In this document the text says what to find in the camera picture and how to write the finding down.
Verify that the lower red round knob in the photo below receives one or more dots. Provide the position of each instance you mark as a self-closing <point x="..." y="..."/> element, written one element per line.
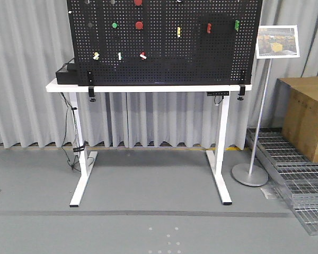
<point x="139" y="25"/>

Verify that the red round knob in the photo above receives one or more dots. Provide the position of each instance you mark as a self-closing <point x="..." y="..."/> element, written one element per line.
<point x="138" y="2"/>
<point x="139" y="25"/>

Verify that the upper red round knob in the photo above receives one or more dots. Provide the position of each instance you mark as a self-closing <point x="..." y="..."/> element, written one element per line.
<point x="138" y="2"/>

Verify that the white height-adjustable table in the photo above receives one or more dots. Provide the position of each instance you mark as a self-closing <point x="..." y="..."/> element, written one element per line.
<point x="87" y="160"/>

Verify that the black table control panel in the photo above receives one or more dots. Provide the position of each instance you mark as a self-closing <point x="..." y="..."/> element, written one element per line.
<point x="221" y="93"/>

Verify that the left black board clamp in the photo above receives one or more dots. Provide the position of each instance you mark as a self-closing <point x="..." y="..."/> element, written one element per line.
<point x="90" y="79"/>

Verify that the black board clamp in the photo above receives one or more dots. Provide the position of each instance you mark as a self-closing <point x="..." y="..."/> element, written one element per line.
<point x="242" y="85"/>
<point x="90" y="79"/>

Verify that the black perforated pegboard panel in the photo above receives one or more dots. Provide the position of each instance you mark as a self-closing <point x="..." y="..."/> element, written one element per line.
<point x="196" y="58"/>

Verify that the right black board clamp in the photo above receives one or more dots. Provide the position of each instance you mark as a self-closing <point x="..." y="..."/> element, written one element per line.
<point x="242" y="85"/>

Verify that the black box on table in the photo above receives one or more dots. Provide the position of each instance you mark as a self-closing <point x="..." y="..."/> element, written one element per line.
<point x="67" y="74"/>

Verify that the metal floor grating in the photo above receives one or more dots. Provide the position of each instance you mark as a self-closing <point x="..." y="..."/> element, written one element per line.
<point x="294" y="175"/>

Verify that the brown cardboard box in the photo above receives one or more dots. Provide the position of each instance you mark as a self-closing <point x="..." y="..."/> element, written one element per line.
<point x="300" y="125"/>

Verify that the grey curtain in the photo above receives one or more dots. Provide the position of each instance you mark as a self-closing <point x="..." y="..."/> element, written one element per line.
<point x="35" y="42"/>

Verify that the red-white rocker switch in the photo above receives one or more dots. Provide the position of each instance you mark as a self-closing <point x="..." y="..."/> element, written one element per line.
<point x="142" y="55"/>

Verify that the yellow-white rocker switch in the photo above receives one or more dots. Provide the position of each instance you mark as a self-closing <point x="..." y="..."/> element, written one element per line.
<point x="96" y="56"/>

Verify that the yellow handle switch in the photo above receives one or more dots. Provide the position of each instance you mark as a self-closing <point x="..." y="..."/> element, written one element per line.
<point x="178" y="32"/>

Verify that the green handle switch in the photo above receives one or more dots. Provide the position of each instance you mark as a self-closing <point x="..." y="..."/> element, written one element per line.
<point x="237" y="25"/>

